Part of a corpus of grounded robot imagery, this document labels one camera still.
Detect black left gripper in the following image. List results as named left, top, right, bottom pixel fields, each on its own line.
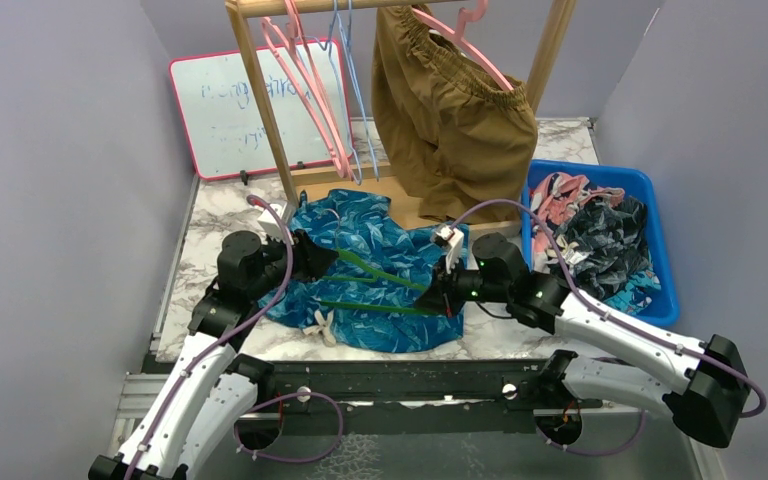
left=249, top=225, right=340, bottom=301

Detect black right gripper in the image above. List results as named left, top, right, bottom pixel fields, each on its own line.
left=415, top=251, right=511, bottom=317

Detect green hanger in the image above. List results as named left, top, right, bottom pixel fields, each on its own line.
left=317, top=248, right=431, bottom=315

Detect dark blue patterned shorts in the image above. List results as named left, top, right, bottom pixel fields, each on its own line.
left=266, top=189, right=464, bottom=353

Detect pink patterned shorts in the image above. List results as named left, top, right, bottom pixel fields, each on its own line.
left=530, top=172, right=625, bottom=232

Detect grey camo shorts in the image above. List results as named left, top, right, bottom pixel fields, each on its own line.
left=553, top=197, right=654, bottom=300

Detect light blue shark shorts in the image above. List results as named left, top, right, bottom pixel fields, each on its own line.
left=623, top=269, right=662, bottom=314

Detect pink plastic hanger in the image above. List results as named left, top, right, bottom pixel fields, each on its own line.
left=260, top=16, right=334, bottom=166

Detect thin pink wire hanger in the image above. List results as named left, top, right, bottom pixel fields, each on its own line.
left=285, top=0, right=350, bottom=178

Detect light blue wire hanger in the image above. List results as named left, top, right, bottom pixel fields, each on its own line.
left=314, top=1, right=363, bottom=185

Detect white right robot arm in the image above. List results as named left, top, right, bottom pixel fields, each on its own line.
left=414, top=225, right=750, bottom=448

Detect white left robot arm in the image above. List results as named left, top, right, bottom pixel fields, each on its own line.
left=88, top=230, right=338, bottom=479

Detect khaki brown shorts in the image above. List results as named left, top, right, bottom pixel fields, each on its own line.
left=371, top=4, right=538, bottom=223

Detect pink hanger under khaki shorts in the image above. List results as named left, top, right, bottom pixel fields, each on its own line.
left=412, top=0, right=514, bottom=91

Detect wooden clothes rack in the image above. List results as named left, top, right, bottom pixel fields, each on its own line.
left=225, top=0, right=578, bottom=229

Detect pink framed whiteboard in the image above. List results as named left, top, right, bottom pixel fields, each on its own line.
left=169, top=39, right=348, bottom=180

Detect blue plastic bin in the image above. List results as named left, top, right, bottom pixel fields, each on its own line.
left=521, top=159, right=680, bottom=328

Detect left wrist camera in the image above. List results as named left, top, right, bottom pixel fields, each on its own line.
left=256, top=198, right=298, bottom=243

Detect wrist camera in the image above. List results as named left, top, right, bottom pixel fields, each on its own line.
left=431, top=224, right=465, bottom=274
left=256, top=198, right=298, bottom=243

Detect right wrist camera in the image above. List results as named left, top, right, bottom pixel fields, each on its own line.
left=431, top=224, right=465, bottom=274

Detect black metal base rail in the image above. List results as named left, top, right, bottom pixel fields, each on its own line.
left=115, top=357, right=707, bottom=439

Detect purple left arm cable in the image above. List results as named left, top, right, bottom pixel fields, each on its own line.
left=122, top=193, right=346, bottom=480

